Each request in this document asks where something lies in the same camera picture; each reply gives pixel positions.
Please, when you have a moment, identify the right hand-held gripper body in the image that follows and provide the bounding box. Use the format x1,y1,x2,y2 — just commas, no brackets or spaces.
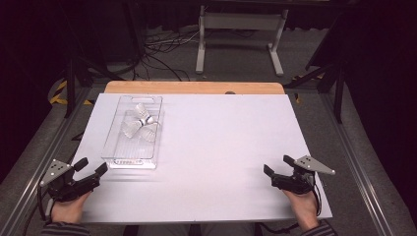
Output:
270,155,336,196

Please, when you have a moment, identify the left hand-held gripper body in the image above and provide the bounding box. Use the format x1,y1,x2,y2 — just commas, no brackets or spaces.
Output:
38,158,101,203

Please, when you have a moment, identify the clear plastic bin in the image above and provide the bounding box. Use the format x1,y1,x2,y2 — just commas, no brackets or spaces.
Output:
100,94,165,170

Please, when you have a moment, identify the white feather shuttlecock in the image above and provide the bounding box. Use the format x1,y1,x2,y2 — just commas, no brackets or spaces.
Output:
140,121,160,144
121,117,147,139
133,102,155,125

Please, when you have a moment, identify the person's left hand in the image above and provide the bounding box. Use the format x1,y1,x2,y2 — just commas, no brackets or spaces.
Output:
50,192,92,224

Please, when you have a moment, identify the person's right hand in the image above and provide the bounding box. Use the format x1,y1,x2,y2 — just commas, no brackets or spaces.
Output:
282,190,320,230

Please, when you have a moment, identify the white table board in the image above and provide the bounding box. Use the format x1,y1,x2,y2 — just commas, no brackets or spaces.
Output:
72,92,333,224

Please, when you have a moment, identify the yellow black floor tape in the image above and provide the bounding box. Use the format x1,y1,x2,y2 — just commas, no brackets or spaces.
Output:
48,80,94,106

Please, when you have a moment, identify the black metal stand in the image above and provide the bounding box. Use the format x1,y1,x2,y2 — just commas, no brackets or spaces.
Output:
63,55,126,119
283,58,345,125

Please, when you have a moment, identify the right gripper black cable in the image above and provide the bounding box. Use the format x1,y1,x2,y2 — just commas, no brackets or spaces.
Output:
262,182,326,234

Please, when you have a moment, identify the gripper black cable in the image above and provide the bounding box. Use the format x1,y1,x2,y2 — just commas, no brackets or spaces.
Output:
36,186,55,223
262,182,326,234

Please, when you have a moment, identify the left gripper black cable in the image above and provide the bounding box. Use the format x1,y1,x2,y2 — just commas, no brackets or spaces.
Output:
36,186,55,223

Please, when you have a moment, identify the grey metal floor rail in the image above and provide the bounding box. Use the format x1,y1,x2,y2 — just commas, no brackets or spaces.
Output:
319,92,394,236
0,88,96,236

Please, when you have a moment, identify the black floor cable bundle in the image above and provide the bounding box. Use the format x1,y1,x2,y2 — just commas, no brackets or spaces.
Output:
132,28,201,83

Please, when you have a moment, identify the white metal stand frame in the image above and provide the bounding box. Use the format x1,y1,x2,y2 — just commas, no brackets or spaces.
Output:
195,4,289,78

